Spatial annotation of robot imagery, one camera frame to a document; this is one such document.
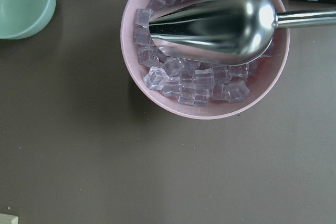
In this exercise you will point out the steel ice scoop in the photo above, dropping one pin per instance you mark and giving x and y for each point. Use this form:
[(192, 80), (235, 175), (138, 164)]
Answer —
[(226, 32)]

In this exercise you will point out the pink bowl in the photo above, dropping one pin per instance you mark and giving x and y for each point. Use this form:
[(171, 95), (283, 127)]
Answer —
[(268, 73)]

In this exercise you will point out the green bowl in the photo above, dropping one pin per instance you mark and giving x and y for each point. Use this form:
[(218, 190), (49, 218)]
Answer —
[(24, 18)]

